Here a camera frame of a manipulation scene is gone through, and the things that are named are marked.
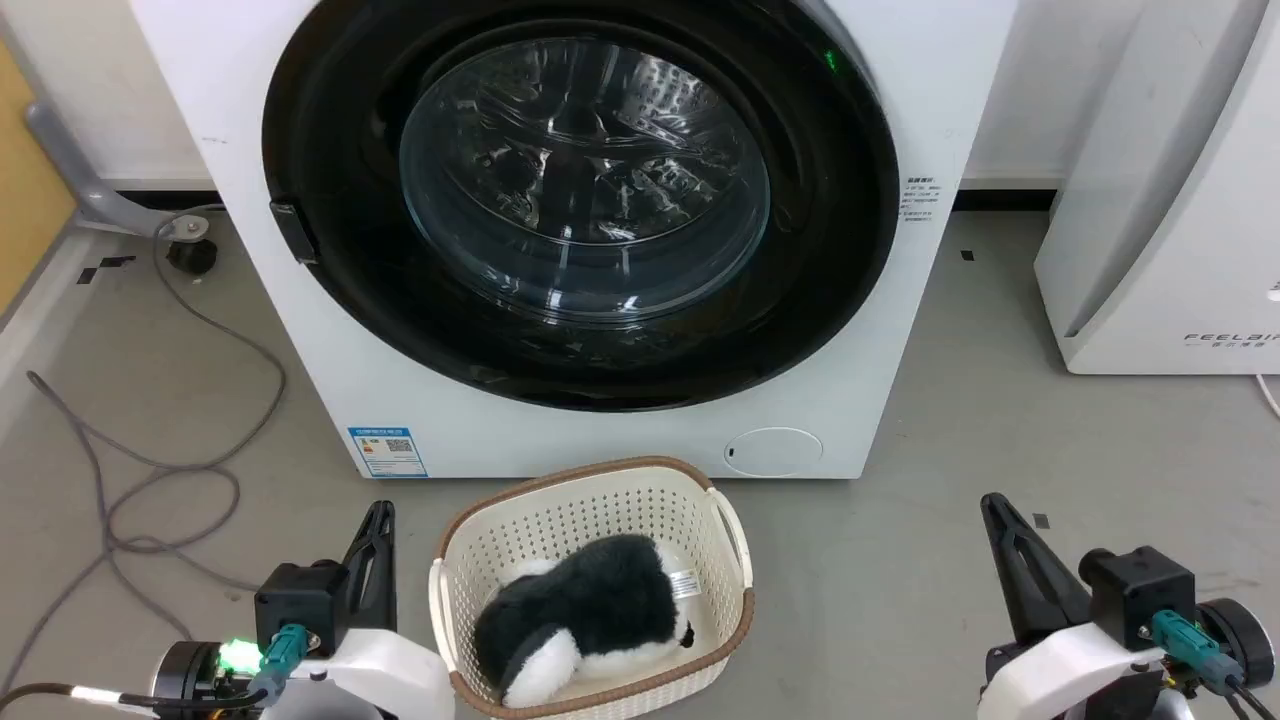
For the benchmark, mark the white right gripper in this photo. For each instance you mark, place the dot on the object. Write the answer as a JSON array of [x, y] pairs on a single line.
[[1060, 675]]

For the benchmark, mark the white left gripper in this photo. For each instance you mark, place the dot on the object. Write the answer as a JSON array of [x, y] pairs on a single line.
[[390, 675]]

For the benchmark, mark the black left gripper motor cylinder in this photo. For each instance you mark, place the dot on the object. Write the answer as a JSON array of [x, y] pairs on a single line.
[[188, 678]]

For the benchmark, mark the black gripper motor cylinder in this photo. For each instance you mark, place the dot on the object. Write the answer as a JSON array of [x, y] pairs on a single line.
[[188, 678], [1240, 640]]

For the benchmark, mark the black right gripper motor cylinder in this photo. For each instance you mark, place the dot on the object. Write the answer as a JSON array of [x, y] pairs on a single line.
[[1240, 640]]

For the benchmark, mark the white front-load washing machine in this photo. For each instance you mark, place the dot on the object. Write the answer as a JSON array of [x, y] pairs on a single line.
[[300, 350]]

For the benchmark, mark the black plastic handle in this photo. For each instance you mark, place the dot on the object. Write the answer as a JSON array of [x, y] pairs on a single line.
[[294, 232]]

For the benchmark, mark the black round washer door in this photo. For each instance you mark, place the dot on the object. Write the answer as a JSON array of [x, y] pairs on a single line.
[[340, 140]]

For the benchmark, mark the blue energy label sticker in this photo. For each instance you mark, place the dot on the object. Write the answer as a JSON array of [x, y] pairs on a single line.
[[387, 452]]

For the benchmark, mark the cream perforated laundry basket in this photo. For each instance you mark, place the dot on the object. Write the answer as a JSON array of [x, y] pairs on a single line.
[[560, 515]]

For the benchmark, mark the black and white plush toy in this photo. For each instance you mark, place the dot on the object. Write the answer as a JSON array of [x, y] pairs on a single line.
[[590, 610]]

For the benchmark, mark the round white filter cover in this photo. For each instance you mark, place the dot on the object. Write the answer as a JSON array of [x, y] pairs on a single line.
[[773, 451]]

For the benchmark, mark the white air purifier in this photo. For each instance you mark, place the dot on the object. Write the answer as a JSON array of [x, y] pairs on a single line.
[[1160, 250]]

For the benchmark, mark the black round floor foot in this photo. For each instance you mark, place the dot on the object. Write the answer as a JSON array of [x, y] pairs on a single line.
[[191, 256]]

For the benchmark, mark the small white text sticker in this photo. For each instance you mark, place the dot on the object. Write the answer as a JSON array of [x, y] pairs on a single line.
[[920, 198]]

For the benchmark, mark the wooden board panel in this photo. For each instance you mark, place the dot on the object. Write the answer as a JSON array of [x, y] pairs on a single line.
[[25, 190]]

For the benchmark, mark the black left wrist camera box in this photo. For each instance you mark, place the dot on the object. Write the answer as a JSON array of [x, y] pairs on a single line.
[[300, 605]]

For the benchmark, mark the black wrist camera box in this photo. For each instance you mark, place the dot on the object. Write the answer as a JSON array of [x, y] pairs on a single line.
[[1140, 595], [300, 605]]

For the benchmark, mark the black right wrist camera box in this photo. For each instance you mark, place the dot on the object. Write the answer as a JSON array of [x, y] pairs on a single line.
[[1140, 595]]

